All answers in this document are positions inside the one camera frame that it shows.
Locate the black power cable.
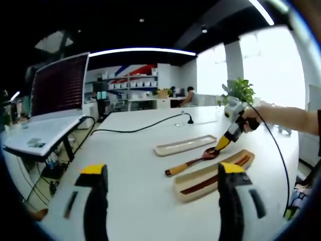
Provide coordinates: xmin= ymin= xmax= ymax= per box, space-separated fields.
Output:
xmin=89 ymin=112 xmax=195 ymax=136

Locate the flat table socket cover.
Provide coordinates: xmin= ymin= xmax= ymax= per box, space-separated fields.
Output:
xmin=174 ymin=119 xmax=218 ymax=128

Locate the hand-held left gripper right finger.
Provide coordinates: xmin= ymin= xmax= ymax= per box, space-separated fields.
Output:
xmin=217 ymin=162 xmax=285 ymax=241

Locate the white background desk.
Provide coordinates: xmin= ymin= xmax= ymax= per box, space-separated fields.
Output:
xmin=127 ymin=96 xmax=188 ymax=110

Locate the tangle of cables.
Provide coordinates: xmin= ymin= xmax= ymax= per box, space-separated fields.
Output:
xmin=17 ymin=150 xmax=67 ymax=201

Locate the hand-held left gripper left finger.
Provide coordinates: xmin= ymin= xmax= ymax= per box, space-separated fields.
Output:
xmin=46 ymin=164 xmax=109 ymax=241

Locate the storage shelf unit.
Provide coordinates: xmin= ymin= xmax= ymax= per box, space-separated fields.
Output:
xmin=84 ymin=70 xmax=159 ymax=91

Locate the person's patterned clothing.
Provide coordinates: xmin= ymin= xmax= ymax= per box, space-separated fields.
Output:
xmin=283 ymin=160 xmax=316 ymax=221

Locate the beige cutlery case lid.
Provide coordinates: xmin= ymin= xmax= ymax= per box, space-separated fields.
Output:
xmin=154 ymin=135 xmax=218 ymax=158

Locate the red-brown chopstick utensil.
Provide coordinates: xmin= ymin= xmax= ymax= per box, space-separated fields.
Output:
xmin=182 ymin=156 xmax=251 ymax=196
xmin=180 ymin=155 xmax=249 ymax=195

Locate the ceiling strip light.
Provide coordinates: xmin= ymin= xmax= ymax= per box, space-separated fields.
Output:
xmin=88 ymin=47 xmax=198 ymax=58
xmin=247 ymin=0 xmax=275 ymax=26

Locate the person's right hand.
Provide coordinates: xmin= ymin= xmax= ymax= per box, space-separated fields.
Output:
xmin=242 ymin=108 xmax=261 ymax=133

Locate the beige cutlery case base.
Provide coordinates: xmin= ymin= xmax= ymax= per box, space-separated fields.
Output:
xmin=174 ymin=149 xmax=256 ymax=203

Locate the potted green plant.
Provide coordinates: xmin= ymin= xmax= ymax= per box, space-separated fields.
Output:
xmin=217 ymin=77 xmax=256 ymax=107

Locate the wooden spoon utensil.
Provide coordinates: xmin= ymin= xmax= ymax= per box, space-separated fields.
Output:
xmin=165 ymin=147 xmax=218 ymax=178

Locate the black-legged laptop stand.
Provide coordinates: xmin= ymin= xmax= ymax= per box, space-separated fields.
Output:
xmin=59 ymin=115 xmax=97 ymax=164

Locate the open white laptop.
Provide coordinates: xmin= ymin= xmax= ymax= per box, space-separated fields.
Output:
xmin=2 ymin=51 xmax=91 ymax=158

